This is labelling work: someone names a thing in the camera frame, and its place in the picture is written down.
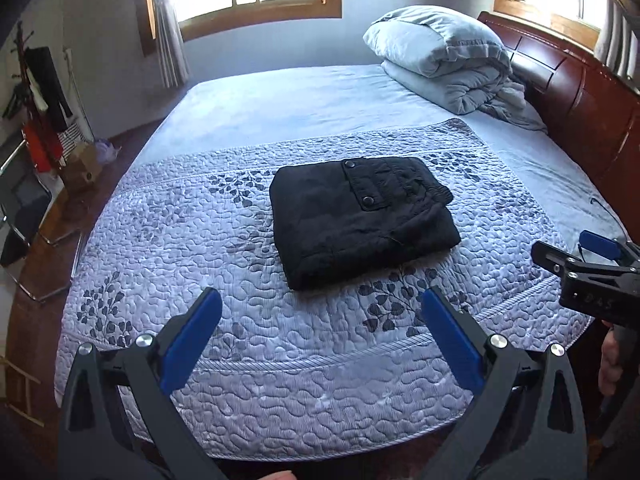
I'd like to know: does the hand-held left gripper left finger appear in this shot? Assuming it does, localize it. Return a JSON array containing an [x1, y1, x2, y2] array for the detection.
[[56, 287, 232, 480]]

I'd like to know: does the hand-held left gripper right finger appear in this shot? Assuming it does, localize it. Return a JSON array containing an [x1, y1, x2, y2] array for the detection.
[[421, 287, 589, 480]]

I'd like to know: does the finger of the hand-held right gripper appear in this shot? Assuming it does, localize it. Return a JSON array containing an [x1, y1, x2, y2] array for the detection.
[[579, 230, 640, 267], [531, 240, 603, 278]]

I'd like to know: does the black jacket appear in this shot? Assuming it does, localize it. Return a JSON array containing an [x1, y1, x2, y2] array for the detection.
[[269, 156, 462, 291]]

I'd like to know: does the person's right hand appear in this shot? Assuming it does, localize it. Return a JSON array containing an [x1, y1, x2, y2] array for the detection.
[[598, 331, 624, 398]]

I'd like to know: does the quilted leaf-print bedspread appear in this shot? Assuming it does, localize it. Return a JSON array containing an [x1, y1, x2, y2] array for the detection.
[[54, 118, 609, 461]]

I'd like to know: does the dark wooden headboard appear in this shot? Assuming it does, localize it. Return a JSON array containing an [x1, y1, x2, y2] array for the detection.
[[475, 10, 640, 233]]

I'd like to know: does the wooden folding rack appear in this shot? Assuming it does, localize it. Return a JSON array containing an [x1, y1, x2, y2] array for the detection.
[[0, 354, 45, 430]]

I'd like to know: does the cardboard box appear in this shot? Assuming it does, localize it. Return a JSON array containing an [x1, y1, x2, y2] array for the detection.
[[61, 142, 104, 190]]

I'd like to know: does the grey curtain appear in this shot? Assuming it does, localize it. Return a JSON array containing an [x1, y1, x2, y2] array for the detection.
[[144, 0, 192, 89], [594, 0, 640, 95]]

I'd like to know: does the pale plastic bag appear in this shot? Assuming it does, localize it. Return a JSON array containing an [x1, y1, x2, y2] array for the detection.
[[95, 138, 122, 164]]

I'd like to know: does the folded light grey duvet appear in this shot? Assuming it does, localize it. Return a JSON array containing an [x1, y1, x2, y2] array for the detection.
[[362, 5, 549, 134]]

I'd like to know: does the red hanging garment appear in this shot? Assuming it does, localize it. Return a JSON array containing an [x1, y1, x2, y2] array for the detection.
[[22, 121, 67, 173]]

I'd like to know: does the light blue bed sheet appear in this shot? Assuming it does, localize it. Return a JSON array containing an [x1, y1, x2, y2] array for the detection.
[[144, 62, 632, 242]]

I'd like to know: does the black hanging garment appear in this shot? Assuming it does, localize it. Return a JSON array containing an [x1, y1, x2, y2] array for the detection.
[[24, 46, 74, 132]]

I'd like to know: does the coat stand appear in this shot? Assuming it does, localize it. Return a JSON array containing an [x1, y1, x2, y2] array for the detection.
[[1, 22, 36, 121]]

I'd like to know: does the black cable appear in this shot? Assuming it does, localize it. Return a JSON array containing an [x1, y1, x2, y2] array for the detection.
[[589, 196, 627, 227]]

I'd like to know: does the black metal-frame chair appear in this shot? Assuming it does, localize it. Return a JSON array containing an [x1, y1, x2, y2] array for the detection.
[[0, 136, 85, 304]]

